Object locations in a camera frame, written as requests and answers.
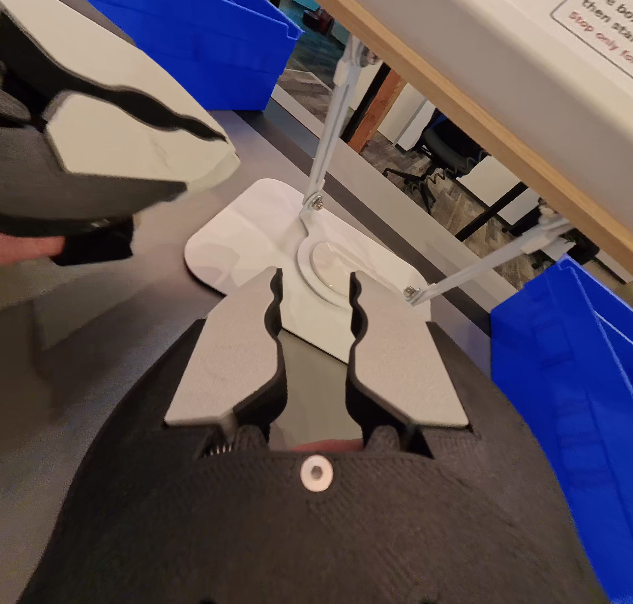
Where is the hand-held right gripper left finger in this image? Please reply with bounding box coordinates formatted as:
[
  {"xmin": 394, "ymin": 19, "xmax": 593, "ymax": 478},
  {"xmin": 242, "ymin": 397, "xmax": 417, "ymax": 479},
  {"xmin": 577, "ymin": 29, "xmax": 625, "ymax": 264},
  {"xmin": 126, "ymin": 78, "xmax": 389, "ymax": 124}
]
[{"xmin": 164, "ymin": 267, "xmax": 288, "ymax": 450}]

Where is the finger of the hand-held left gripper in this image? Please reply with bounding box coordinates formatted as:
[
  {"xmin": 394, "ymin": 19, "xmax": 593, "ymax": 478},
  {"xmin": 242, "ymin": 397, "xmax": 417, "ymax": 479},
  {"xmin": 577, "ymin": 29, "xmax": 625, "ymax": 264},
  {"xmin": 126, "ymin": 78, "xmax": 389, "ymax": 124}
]
[
  {"xmin": 0, "ymin": 0, "xmax": 229, "ymax": 142},
  {"xmin": 44, "ymin": 90, "xmax": 241, "ymax": 194}
]

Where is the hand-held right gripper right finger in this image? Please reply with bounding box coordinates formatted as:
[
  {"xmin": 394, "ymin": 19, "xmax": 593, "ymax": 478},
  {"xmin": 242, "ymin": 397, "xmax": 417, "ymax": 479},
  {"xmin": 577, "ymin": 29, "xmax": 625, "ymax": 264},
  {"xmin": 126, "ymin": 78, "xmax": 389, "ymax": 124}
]
[{"xmin": 345, "ymin": 270, "xmax": 470, "ymax": 447}]

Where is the blue plastic bin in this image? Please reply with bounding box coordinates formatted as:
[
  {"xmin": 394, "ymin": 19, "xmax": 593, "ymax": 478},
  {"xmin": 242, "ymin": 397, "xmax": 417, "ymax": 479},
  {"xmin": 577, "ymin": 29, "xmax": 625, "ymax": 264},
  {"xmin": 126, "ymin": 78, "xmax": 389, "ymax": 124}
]
[
  {"xmin": 52, "ymin": 0, "xmax": 305, "ymax": 113},
  {"xmin": 490, "ymin": 254, "xmax": 633, "ymax": 604}
]

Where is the grey desk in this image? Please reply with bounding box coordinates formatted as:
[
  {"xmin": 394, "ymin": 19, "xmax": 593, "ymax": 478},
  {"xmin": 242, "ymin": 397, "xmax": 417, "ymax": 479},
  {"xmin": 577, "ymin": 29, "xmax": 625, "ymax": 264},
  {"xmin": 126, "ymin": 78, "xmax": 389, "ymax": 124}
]
[{"xmin": 0, "ymin": 0, "xmax": 520, "ymax": 604}]

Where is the person's left hand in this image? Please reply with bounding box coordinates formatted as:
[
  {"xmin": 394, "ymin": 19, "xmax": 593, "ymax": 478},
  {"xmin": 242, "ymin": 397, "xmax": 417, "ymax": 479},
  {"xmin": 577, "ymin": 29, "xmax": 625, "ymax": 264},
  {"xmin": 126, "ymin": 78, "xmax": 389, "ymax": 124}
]
[{"xmin": 0, "ymin": 233, "xmax": 66, "ymax": 265}]

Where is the white stand with wooden board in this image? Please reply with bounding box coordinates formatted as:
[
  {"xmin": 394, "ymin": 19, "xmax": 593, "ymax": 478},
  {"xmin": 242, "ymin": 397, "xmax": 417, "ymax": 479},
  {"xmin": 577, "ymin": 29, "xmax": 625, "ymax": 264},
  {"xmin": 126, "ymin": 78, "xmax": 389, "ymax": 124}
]
[{"xmin": 184, "ymin": 0, "xmax": 633, "ymax": 365}]

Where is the black table leg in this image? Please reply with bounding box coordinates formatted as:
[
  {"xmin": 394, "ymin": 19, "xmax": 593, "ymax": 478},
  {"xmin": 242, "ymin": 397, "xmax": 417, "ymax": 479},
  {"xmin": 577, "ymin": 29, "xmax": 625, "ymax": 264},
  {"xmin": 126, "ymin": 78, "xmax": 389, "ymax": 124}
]
[{"xmin": 455, "ymin": 181, "xmax": 530, "ymax": 241}]

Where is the black swivel chair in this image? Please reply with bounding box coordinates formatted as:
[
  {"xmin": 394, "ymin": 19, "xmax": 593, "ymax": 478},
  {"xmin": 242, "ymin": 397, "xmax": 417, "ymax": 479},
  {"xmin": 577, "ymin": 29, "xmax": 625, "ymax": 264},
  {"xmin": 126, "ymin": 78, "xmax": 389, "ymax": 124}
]
[{"xmin": 383, "ymin": 115, "xmax": 495, "ymax": 214}]

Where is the printed instruction sheet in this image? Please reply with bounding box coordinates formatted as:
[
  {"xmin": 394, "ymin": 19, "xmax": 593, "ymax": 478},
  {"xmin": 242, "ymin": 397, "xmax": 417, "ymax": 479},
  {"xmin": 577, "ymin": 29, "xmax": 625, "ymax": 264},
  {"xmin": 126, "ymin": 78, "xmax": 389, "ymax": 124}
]
[{"xmin": 470, "ymin": 0, "xmax": 633, "ymax": 78}]

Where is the wooden post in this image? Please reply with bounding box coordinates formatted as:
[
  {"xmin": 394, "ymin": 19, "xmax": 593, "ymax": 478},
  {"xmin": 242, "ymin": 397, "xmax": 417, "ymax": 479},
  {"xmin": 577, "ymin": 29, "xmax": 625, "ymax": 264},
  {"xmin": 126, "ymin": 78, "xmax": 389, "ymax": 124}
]
[{"xmin": 348, "ymin": 68, "xmax": 406, "ymax": 152}]

